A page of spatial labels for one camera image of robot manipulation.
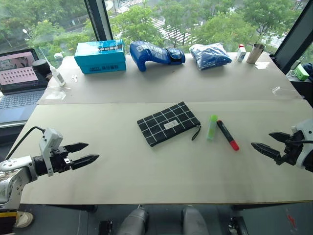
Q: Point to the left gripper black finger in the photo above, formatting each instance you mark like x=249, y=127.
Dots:
x=77, y=147
x=85, y=160

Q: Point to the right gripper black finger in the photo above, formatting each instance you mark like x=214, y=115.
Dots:
x=281, y=137
x=267, y=149

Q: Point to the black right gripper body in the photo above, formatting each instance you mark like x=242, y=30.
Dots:
x=292, y=154

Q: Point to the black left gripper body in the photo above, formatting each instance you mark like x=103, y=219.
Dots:
x=60, y=162

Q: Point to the black grid pencil pouch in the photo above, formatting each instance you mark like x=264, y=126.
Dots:
x=166, y=122

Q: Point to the black marker with red cap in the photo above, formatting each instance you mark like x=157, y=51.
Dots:
x=227, y=134

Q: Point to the clear tape patch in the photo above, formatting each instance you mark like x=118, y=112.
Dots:
x=277, y=90

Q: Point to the black side table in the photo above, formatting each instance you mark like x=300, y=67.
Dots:
x=303, y=90

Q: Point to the green highlighter pen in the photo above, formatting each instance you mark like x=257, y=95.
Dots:
x=212, y=128

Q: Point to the small green box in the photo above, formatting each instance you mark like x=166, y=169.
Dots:
x=302, y=73

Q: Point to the small white plastic clip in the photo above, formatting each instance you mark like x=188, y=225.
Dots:
x=74, y=78

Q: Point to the blue bag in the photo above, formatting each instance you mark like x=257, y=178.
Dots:
x=308, y=69

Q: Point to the dark rounded grey shape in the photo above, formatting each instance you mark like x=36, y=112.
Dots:
x=134, y=221
x=194, y=220

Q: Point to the yellow black striped block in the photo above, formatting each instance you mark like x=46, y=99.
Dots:
x=7, y=222

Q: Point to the black cylinder speaker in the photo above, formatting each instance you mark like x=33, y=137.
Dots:
x=42, y=68

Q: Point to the steel cup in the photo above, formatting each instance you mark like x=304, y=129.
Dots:
x=254, y=55

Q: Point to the grey laptop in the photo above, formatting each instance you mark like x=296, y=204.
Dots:
x=19, y=80

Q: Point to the small white bottle red cap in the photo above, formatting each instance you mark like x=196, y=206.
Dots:
x=241, y=54

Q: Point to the light blue cardboard box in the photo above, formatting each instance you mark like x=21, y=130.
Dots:
x=100, y=57

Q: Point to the blue cloth in plastic bag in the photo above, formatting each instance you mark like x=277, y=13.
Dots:
x=210, y=57

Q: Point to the blue boxing glove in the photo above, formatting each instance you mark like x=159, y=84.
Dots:
x=149, y=54

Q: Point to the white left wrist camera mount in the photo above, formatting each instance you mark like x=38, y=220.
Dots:
x=50, y=137

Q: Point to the black window frame post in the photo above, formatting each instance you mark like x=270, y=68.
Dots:
x=99, y=19
x=291, y=36

